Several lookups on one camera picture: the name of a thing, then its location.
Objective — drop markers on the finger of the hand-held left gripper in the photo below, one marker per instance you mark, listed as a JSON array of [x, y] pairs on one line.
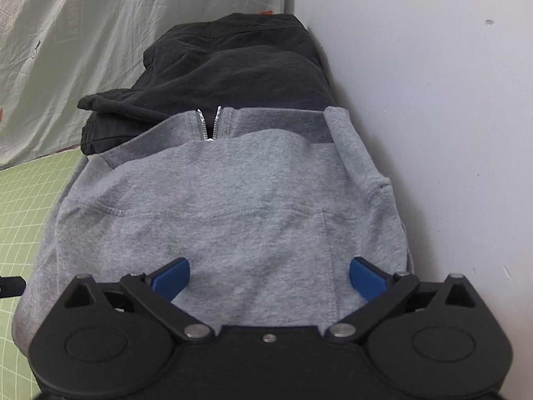
[[12, 286]]

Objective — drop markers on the folded dark grey garment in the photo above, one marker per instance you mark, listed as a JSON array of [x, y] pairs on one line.
[[233, 66]]

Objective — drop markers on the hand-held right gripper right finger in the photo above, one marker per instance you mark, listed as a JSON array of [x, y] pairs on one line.
[[366, 279]]

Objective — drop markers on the grey carrot print sheet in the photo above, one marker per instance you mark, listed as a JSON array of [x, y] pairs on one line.
[[125, 50]]

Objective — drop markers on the grey zip hoodie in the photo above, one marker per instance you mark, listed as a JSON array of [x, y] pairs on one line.
[[233, 200]]

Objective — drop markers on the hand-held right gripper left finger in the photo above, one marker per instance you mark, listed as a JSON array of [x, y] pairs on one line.
[[173, 277]]

